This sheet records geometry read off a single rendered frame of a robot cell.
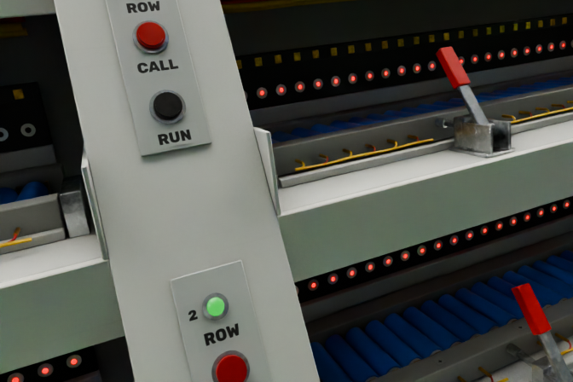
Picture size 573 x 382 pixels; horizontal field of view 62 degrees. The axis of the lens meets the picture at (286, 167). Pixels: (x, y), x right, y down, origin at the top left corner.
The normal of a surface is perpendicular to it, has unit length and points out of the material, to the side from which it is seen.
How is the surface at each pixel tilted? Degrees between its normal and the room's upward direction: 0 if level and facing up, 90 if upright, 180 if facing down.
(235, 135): 90
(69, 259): 23
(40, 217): 113
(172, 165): 90
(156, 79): 90
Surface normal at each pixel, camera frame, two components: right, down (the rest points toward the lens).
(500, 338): -0.12, -0.96
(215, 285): 0.30, -0.21
